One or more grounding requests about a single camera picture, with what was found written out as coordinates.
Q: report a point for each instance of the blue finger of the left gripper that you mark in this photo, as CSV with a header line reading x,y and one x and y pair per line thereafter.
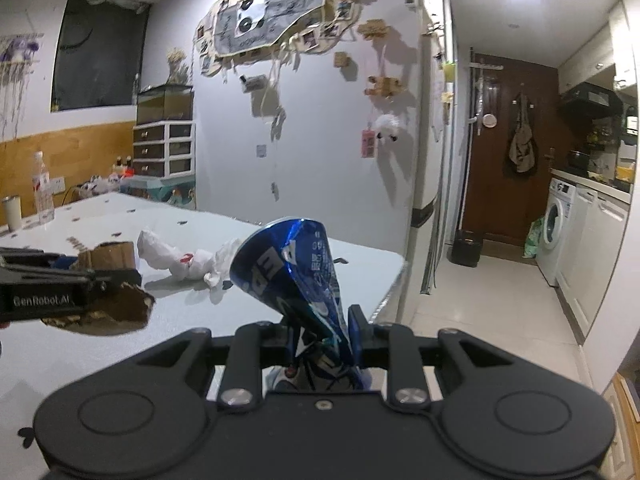
x,y
37,258

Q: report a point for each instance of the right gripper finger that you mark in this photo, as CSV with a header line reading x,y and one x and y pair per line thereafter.
x,y
358,330

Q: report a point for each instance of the torn brown cardboard tray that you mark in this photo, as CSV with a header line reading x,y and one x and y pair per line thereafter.
x,y
119,304

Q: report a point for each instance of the crushed blue soda can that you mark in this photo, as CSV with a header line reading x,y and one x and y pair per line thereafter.
x,y
287,265

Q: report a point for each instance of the white steel tumbler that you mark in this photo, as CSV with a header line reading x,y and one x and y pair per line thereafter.
x,y
12,208

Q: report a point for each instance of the clear plastic water bottle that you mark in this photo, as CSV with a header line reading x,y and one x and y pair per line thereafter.
x,y
41,184

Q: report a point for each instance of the black storage box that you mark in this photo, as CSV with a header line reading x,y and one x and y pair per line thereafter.
x,y
466,248

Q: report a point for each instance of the white crumpled plastic bag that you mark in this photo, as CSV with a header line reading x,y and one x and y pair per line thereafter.
x,y
211,268

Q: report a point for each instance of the white drawer cabinet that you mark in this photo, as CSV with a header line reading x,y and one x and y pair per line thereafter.
x,y
164,149

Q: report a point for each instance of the green plastic bag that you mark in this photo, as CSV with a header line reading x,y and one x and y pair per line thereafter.
x,y
533,239

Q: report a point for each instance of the dark brown entrance door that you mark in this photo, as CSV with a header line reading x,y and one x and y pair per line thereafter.
x,y
498,204

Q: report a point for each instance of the pink hanging tag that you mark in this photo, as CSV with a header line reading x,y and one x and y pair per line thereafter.
x,y
368,143

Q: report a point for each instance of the white plush sheep toy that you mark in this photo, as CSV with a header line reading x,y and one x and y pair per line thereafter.
x,y
387,126

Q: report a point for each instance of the glass fish tank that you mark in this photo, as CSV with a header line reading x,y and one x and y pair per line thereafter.
x,y
165,102

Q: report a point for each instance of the white front-load washing machine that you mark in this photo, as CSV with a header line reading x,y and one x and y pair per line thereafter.
x,y
554,229

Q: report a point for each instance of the hanging brown bag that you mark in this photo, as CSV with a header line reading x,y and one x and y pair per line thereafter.
x,y
522,149

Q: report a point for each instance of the white kitchen base cabinets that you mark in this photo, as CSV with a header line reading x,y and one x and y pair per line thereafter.
x,y
592,244

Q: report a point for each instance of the white refrigerator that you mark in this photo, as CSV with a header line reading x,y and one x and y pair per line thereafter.
x,y
435,49

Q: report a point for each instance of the black range hood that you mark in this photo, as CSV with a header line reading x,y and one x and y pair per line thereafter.
x,y
590,101

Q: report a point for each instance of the black wall board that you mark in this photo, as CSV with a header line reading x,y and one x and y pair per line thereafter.
x,y
99,54

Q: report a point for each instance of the fabric wall hanging collage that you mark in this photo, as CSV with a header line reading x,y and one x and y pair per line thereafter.
x,y
236,32

